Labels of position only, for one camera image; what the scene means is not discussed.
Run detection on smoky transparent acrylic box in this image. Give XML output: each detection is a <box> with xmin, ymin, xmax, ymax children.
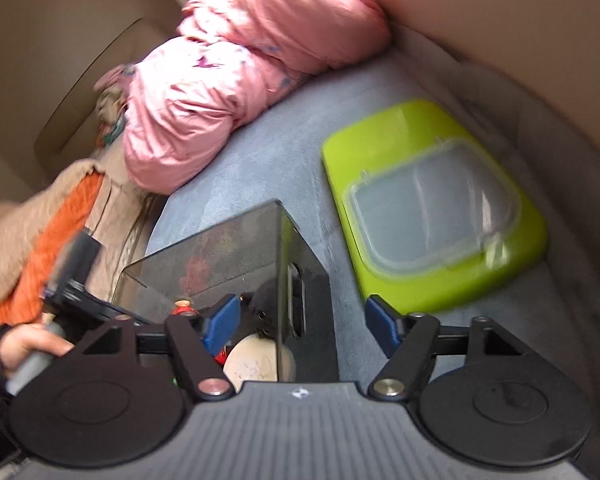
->
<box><xmin>114</xmin><ymin>200</ymin><xmax>339</xmax><ymax>382</ymax></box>

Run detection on lime green plastic box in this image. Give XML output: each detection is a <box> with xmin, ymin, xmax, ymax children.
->
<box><xmin>322</xmin><ymin>99</ymin><xmax>548</xmax><ymax>314</ymax></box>

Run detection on person's left hand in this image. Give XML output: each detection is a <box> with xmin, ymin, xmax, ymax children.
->
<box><xmin>0</xmin><ymin>323</ymin><xmax>73</xmax><ymax>377</ymax></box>

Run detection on red plastic toy figure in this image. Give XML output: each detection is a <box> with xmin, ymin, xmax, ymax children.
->
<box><xmin>172</xmin><ymin>299</ymin><xmax>199</xmax><ymax>316</ymax></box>

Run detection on round silver beige tin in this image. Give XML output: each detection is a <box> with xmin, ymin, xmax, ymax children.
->
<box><xmin>223</xmin><ymin>334</ymin><xmax>296</xmax><ymax>391</ymax></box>

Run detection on beige and orange clothes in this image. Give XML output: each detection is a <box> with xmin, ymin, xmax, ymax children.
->
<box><xmin>0</xmin><ymin>77</ymin><xmax>157</xmax><ymax>332</ymax></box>

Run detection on pink bundled quilt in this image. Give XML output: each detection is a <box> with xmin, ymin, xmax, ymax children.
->
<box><xmin>94</xmin><ymin>0</ymin><xmax>391</xmax><ymax>195</ymax></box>

